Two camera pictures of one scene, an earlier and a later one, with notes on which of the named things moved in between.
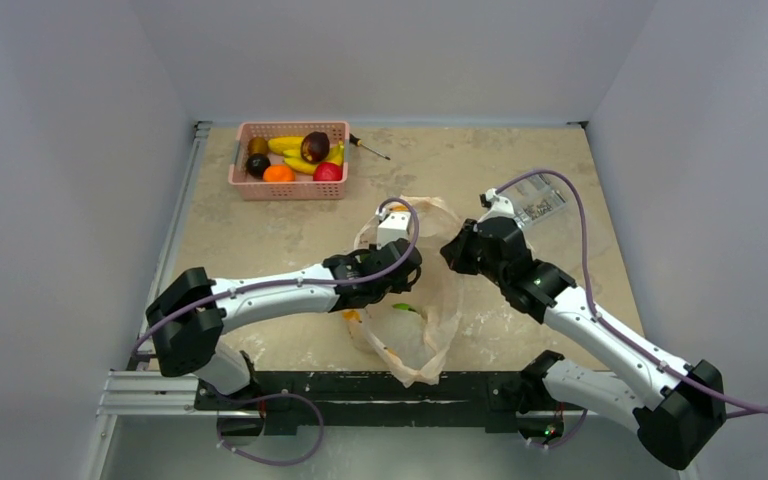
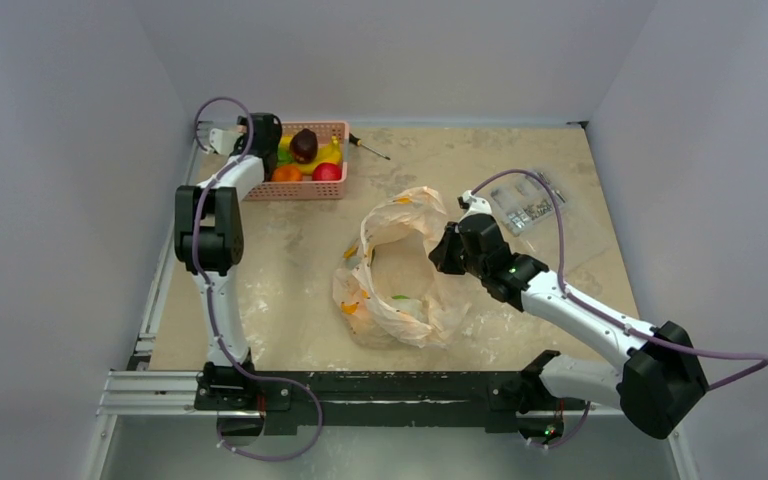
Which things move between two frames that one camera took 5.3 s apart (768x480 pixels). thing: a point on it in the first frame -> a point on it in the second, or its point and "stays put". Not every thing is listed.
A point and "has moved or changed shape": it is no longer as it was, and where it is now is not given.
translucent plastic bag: (410, 328) has moved or changed shape
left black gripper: (402, 286) -> (239, 144)
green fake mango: (403, 306) -> (284, 156)
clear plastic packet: (536, 197) stays put
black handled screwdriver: (357, 141) stays put
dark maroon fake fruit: (314, 147) has moved or changed shape
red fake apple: (327, 171) stays put
